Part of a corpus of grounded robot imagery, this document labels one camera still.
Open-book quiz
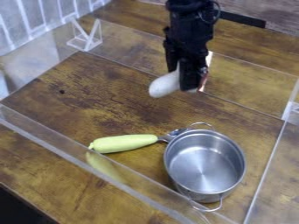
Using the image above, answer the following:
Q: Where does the spoon with green handle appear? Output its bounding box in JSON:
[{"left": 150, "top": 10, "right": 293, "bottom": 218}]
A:
[{"left": 88, "top": 128, "right": 188, "bottom": 154}]

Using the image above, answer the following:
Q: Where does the clear acrylic triangular bracket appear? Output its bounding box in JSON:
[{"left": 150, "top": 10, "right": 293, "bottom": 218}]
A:
[{"left": 67, "top": 19, "right": 103, "bottom": 52}]

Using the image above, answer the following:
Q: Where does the clear acrylic front barrier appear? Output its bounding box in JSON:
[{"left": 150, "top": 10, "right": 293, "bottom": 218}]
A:
[{"left": 0, "top": 104, "right": 238, "bottom": 224}]

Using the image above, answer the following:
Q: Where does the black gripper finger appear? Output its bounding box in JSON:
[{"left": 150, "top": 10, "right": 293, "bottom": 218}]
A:
[
  {"left": 179, "top": 58, "right": 208, "bottom": 91},
  {"left": 163, "top": 40, "right": 179, "bottom": 72}
]

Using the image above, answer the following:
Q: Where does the black strip on table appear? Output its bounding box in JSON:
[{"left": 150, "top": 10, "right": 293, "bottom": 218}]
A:
[{"left": 219, "top": 10, "right": 267, "bottom": 28}]

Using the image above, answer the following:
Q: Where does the silver steel pot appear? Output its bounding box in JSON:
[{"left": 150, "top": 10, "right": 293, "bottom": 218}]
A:
[{"left": 163, "top": 122, "right": 247, "bottom": 213}]

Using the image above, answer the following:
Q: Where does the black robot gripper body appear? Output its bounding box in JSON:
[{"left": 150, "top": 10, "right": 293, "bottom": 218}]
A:
[{"left": 163, "top": 8, "right": 215, "bottom": 59}]

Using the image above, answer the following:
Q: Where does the red and white toy mushroom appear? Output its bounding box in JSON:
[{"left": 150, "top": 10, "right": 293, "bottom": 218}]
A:
[{"left": 148, "top": 51, "right": 214, "bottom": 98}]

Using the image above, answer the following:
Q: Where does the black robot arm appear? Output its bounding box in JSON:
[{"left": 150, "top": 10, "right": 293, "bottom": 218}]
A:
[{"left": 163, "top": 0, "right": 215, "bottom": 91}]

